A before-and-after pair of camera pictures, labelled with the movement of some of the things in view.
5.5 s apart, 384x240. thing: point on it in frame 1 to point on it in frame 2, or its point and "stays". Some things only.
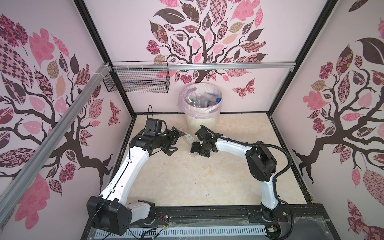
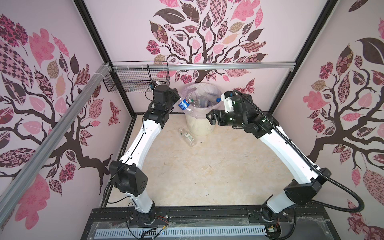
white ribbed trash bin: x=193 y=124 stays
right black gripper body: x=200 y=148 to x=227 y=119
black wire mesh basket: x=140 y=77 stays
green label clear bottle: x=188 y=136 stays
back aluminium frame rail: x=199 y=66 stays
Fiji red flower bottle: x=214 y=97 stays
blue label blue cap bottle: x=194 y=154 to x=185 y=104
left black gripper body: x=165 y=141 to x=173 y=97
